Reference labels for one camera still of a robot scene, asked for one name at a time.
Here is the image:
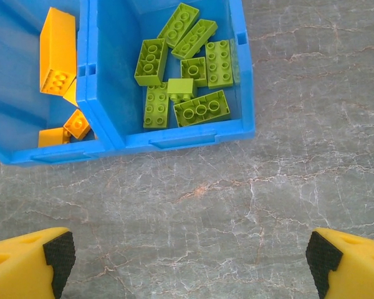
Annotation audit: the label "blue plastic bin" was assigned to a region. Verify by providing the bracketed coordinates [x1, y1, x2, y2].
[85, 0, 256, 152]
[0, 0, 113, 168]

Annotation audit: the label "orange arched lego brick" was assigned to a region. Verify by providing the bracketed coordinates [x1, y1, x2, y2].
[62, 77, 79, 108]

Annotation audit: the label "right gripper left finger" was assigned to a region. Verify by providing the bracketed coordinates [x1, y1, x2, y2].
[0, 227, 77, 299]

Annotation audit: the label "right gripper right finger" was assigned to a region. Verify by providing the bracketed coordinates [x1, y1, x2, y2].
[305, 227, 374, 299]

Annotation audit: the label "orange lego window frame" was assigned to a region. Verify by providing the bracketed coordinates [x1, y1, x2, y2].
[39, 6, 79, 96]

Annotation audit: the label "small green lego brick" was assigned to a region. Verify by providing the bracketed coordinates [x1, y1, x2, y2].
[180, 56, 208, 88]
[166, 77, 198, 103]

